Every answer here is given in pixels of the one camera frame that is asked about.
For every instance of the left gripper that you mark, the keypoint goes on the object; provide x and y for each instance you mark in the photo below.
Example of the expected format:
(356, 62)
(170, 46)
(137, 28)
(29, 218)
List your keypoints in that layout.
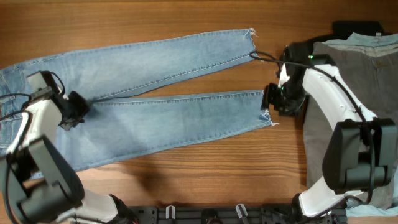
(84, 106)

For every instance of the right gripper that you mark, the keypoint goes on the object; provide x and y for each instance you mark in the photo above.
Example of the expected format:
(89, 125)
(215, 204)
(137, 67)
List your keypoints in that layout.
(269, 96)

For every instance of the light blue jeans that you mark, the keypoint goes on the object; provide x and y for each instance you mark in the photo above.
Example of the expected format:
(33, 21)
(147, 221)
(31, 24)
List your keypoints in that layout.
(122, 123)

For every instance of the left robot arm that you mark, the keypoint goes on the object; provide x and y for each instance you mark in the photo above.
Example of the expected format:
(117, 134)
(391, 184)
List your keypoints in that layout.
(38, 185)

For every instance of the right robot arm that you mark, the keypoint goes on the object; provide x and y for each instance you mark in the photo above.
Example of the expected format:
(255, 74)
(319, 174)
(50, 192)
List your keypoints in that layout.
(349, 98)

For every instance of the grey shorts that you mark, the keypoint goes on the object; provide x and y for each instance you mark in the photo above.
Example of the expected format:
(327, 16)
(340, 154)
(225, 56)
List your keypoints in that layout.
(371, 74)

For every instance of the black garment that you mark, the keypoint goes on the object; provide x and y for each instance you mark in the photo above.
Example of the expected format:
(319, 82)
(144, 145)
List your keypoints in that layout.
(342, 34)

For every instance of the light blue shirt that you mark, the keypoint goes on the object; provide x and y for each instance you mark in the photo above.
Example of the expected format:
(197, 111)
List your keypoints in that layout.
(358, 40)

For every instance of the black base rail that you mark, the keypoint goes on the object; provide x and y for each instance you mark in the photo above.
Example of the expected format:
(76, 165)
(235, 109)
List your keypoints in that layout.
(265, 214)

